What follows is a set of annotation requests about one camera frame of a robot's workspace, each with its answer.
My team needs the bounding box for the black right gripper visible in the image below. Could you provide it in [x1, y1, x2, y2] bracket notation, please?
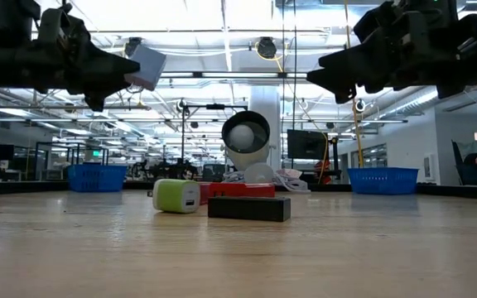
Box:
[306, 0, 475, 104]

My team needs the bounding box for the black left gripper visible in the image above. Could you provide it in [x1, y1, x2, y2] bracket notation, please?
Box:
[0, 6, 141, 113]

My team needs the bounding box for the lavender rectangular box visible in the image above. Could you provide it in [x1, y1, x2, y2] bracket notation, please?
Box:
[123, 43, 168, 92]

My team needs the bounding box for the red rectangular box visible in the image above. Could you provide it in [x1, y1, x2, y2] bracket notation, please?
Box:
[208, 182, 277, 199]
[199, 182, 211, 206]

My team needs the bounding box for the black rectangular box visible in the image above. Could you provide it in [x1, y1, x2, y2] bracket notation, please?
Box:
[207, 195, 292, 224]

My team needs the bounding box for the blue plastic basket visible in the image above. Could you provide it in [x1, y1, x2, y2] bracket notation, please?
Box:
[66, 164, 128, 193]
[347, 166, 420, 195]

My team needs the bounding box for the dark black monitor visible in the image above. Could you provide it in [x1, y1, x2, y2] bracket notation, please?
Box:
[287, 128, 329, 161]

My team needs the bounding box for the black background robot rig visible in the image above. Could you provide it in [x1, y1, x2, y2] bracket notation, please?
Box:
[129, 158, 200, 182]

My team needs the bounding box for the red object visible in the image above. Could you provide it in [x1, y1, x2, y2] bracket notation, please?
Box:
[313, 160, 331, 185]

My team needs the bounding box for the green and white USB charger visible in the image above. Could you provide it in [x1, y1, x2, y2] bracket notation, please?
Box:
[147, 178, 201, 214]

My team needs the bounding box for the white spot lamp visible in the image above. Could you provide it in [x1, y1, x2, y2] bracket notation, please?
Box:
[220, 110, 276, 185]

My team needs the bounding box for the black ceiling cable reel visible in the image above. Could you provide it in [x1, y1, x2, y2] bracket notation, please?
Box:
[123, 36, 143, 58]
[257, 36, 278, 60]

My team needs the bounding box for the thick yellow hanging cable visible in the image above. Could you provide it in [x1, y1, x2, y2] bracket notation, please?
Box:
[343, 0, 365, 169]

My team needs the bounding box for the thin yellow hanging cable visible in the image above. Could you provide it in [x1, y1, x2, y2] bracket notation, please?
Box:
[320, 131, 331, 185]

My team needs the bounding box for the white framed wall picture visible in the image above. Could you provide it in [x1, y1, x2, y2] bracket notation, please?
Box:
[423, 153, 436, 181]

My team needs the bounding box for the white lamp power cable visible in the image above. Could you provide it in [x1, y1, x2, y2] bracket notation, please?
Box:
[221, 167, 312, 194]

